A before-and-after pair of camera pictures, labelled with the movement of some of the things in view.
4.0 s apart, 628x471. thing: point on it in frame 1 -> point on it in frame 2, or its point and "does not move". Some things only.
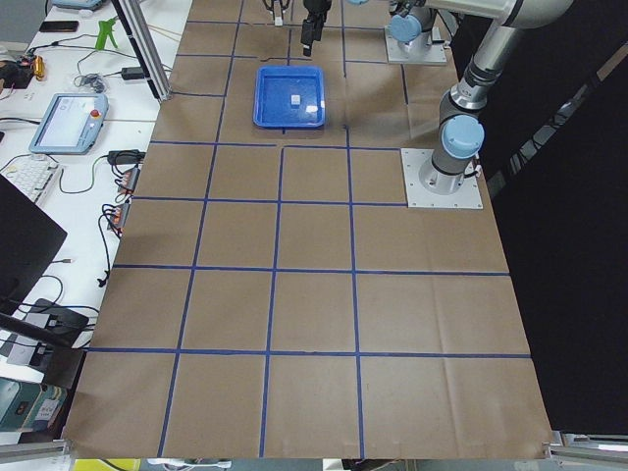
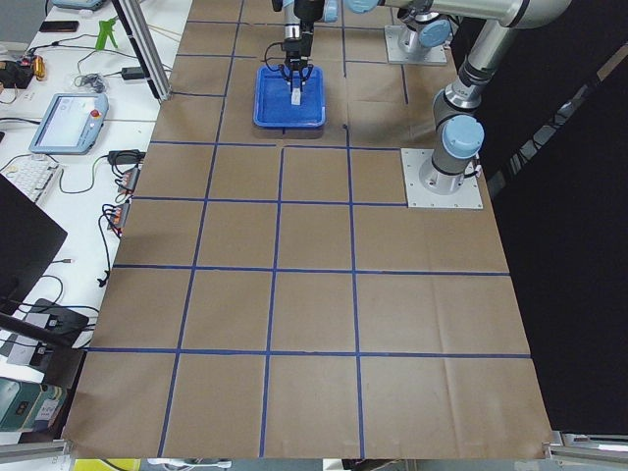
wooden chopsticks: x=165 y=30 does not move
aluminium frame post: x=145 y=45 does not move
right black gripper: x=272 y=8 -> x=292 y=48
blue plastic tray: x=288 y=97 does not move
